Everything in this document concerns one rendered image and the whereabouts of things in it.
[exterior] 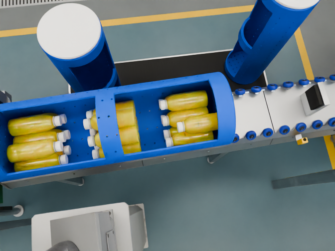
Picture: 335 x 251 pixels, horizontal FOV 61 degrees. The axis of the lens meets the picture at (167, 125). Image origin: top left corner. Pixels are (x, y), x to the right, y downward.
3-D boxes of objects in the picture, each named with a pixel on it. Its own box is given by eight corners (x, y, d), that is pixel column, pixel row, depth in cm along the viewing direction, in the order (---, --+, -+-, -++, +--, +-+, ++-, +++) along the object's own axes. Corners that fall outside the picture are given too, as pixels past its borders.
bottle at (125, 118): (136, 129, 104) (90, 136, 103) (135, 119, 110) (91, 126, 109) (133, 113, 101) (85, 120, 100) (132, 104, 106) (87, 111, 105)
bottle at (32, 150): (15, 164, 106) (61, 156, 108) (6, 162, 100) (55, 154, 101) (14, 146, 108) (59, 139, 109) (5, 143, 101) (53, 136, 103)
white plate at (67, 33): (25, 47, 123) (27, 48, 124) (85, 66, 121) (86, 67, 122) (52, -5, 130) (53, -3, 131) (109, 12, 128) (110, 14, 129)
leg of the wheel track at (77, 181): (84, 185, 209) (54, 178, 149) (77, 186, 209) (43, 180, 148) (83, 177, 211) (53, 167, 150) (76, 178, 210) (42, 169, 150)
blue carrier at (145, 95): (226, 153, 120) (243, 126, 93) (12, 189, 114) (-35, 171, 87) (210, 94, 131) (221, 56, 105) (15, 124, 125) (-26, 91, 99)
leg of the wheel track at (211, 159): (215, 163, 216) (237, 147, 156) (208, 164, 216) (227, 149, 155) (214, 155, 218) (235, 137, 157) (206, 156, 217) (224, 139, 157)
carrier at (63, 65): (80, 111, 208) (116, 123, 207) (25, 49, 124) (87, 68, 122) (94, 76, 215) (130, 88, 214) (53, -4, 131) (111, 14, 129)
